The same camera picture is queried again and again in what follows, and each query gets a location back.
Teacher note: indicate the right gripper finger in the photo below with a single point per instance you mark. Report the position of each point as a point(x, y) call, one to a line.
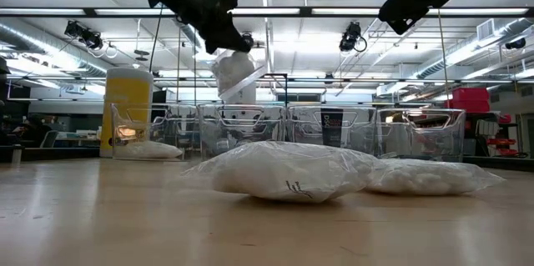
point(400, 11)

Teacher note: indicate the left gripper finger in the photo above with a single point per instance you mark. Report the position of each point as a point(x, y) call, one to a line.
point(225, 41)

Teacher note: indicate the clear vanity pack bag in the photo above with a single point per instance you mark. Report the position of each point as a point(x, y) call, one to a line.
point(429, 176)
point(233, 70)
point(154, 150)
point(283, 170)

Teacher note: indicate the black pouch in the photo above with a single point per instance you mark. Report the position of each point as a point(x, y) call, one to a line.
point(331, 128)

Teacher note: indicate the round black ceiling spotlight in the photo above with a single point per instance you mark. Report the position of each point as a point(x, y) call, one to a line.
point(249, 41)

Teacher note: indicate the white pillar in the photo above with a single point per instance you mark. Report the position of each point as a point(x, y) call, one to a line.
point(246, 97)

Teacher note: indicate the small black ceiling spotlight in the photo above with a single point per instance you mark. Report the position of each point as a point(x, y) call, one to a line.
point(516, 43)

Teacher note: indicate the red storage bins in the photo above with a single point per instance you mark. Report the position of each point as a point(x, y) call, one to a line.
point(469, 99)

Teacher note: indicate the yellow-labelled wipes canister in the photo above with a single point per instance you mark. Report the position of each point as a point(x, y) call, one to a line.
point(125, 91)

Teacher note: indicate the black double ceiling spotlight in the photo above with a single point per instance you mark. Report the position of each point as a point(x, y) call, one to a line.
point(85, 36)

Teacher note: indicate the red shelf items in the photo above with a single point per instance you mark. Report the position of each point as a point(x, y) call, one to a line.
point(500, 141)

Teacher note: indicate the grey chair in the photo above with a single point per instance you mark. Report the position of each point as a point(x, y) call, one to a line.
point(49, 139)

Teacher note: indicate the person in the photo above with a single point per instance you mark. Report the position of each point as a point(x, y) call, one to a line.
point(35, 130)

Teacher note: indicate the black metal stand frame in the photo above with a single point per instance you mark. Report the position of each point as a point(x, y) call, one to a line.
point(277, 75)

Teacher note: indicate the silver air duct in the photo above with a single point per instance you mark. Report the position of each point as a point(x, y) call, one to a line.
point(500, 32)

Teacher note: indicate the black overhead frame beam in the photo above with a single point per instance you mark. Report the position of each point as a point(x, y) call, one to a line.
point(306, 11)

